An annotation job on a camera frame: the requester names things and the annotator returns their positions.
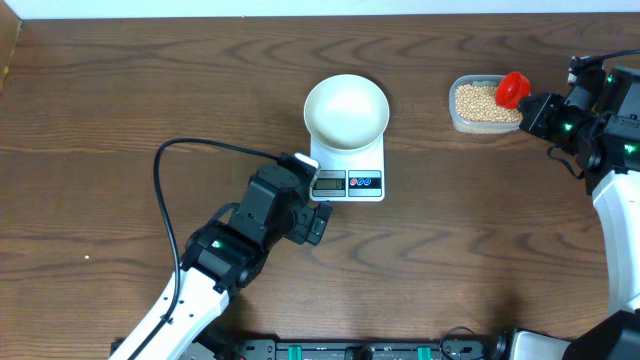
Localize red plastic measuring scoop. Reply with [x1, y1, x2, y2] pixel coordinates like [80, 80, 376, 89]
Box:
[495, 72, 531, 109]

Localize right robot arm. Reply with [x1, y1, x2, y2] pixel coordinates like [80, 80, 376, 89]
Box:
[495, 55, 639, 360]

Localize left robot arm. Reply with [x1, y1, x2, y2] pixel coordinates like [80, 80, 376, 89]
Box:
[112, 153, 332, 359]

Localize white digital kitchen scale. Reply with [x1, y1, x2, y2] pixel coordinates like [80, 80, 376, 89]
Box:
[310, 136, 385, 202]

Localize white ceramic bowl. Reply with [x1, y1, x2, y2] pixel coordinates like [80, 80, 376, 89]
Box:
[303, 74, 390, 152]

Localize soybeans in container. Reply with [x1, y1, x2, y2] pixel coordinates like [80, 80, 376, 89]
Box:
[454, 84, 522, 123]

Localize clear plastic container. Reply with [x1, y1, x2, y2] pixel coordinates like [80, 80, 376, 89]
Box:
[449, 75, 521, 134]

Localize left black cable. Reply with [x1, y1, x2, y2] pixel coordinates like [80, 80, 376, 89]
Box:
[127, 138, 296, 360]

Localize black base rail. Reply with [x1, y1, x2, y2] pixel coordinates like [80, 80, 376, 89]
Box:
[178, 338, 509, 360]

